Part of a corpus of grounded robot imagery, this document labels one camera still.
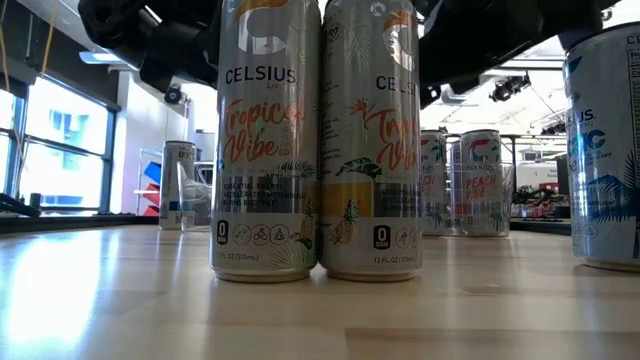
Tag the long ceiling light fixture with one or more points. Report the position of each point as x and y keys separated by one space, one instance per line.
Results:
x=100 y=57

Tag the black ceiling track light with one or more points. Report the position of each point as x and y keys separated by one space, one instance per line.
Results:
x=510 y=87

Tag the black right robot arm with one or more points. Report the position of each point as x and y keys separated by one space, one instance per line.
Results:
x=580 y=20

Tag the black aluminium table frame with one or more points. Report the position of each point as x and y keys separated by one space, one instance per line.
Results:
x=65 y=222

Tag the red storage bin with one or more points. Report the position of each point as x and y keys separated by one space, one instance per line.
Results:
x=153 y=195
x=151 y=211

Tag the Celsius Tropical Vibe can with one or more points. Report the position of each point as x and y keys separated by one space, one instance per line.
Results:
x=370 y=150
x=265 y=150

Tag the large glass window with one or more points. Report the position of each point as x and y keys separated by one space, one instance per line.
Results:
x=65 y=150

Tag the black round ceiling fixture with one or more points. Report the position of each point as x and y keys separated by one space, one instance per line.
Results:
x=173 y=96

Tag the clear plastic bin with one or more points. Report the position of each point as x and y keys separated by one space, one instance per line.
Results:
x=204 y=200
x=508 y=200

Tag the Celsius Arctic Vibe can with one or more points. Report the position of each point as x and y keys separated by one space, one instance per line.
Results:
x=600 y=150
x=170 y=185

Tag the Celsius Peach Vibe can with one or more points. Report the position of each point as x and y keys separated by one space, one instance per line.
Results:
x=434 y=190
x=455 y=190
x=481 y=190

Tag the blue storage bin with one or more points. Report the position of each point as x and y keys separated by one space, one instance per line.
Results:
x=154 y=172

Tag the storage bin rack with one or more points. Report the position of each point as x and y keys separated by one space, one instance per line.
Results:
x=139 y=192

